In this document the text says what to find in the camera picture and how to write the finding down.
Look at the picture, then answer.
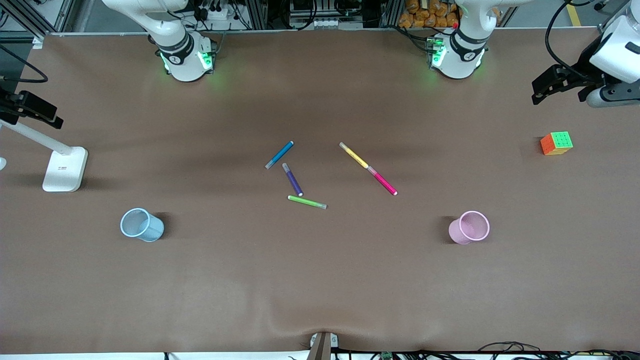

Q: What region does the pink marker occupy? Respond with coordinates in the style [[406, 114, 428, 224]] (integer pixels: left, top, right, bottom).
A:
[[367, 166, 399, 196]]

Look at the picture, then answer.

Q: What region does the blue marker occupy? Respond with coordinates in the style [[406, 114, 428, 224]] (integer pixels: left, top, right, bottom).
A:
[[264, 140, 295, 170]]

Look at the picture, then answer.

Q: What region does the white stand with pole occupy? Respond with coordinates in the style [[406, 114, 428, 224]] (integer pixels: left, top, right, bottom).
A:
[[0, 120, 89, 193]]

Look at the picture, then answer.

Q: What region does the colourful puzzle cube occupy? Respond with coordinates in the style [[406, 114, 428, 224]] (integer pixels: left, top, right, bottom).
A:
[[540, 131, 574, 156]]

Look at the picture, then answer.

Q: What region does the light blue mesh cup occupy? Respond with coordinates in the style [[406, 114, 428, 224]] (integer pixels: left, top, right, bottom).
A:
[[120, 208, 165, 243]]

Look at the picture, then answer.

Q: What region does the pile of orange bags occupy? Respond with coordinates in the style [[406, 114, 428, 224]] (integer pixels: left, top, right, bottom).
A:
[[398, 0, 461, 29]]

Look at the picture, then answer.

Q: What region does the pink mesh cup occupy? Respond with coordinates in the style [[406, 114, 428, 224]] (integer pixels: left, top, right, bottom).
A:
[[448, 210, 491, 245]]

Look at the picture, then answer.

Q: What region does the white power strip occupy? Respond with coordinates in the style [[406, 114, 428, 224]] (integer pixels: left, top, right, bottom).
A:
[[197, 4, 238, 22]]

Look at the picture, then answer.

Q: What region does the yellow marker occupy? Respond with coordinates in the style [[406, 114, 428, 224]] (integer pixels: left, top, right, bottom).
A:
[[339, 141, 370, 170]]

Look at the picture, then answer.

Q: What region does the purple marker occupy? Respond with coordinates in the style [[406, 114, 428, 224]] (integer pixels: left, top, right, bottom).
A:
[[281, 162, 304, 197]]

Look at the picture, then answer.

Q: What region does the green marker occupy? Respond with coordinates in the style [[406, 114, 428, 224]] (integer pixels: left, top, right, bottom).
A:
[[287, 195, 328, 210]]

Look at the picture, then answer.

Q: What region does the brown table cover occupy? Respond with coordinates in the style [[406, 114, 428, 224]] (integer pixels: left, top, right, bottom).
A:
[[0, 27, 640, 356]]

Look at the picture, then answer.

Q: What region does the metal table clamp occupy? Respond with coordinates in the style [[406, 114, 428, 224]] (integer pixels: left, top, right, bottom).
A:
[[306, 331, 339, 360]]

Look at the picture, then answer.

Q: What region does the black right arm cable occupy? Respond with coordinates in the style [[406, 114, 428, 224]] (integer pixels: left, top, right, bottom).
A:
[[0, 44, 49, 84]]

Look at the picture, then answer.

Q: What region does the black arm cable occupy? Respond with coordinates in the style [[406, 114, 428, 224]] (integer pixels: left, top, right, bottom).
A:
[[0, 44, 49, 84], [545, 0, 608, 84]]

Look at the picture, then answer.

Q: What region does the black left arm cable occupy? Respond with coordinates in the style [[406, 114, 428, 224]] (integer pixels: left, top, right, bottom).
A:
[[545, 0, 608, 84]]

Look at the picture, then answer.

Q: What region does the aluminium frame post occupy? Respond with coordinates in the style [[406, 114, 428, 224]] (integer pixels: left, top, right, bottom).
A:
[[381, 0, 403, 28], [245, 0, 268, 31]]

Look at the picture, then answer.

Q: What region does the black cable bundle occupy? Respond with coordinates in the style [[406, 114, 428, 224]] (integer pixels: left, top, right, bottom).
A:
[[477, 341, 640, 360]]

